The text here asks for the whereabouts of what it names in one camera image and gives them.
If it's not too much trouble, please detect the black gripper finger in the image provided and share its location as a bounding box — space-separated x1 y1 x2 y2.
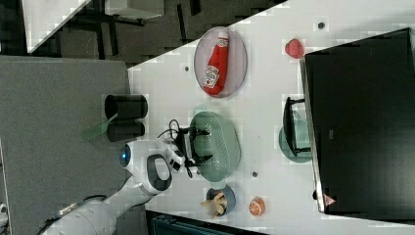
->
190 127 210 136
195 155 213 165

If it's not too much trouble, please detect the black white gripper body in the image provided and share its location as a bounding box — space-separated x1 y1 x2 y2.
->
167 127 196 172

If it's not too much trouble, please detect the green plastic strainer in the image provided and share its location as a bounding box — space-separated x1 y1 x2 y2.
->
191 108 241 183

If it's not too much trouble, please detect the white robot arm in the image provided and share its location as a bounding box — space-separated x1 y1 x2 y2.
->
36 127 209 235

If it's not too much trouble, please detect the blue bowl with peels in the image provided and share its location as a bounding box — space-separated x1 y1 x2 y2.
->
201 186 236 219

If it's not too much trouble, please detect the red ketchup bottle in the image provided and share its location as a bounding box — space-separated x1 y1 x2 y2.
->
204 30 229 96

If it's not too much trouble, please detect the tall black cup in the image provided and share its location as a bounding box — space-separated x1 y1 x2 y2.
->
105 94 148 119

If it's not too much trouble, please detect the short black cup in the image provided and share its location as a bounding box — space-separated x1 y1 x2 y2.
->
107 122 145 142

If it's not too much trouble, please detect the orange slice toy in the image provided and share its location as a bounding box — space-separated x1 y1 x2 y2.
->
249 197 265 216

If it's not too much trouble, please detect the green spatula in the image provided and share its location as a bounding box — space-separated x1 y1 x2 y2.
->
82 115 117 140

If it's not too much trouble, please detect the green round plate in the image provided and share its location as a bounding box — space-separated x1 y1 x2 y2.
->
279 111 312 164

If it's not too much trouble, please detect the red strawberry toy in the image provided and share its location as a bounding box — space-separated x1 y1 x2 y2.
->
285 39 304 59

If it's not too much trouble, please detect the black toaster oven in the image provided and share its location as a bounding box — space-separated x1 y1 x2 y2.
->
283 27 415 224

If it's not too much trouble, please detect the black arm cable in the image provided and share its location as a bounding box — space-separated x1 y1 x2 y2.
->
36 194 108 235

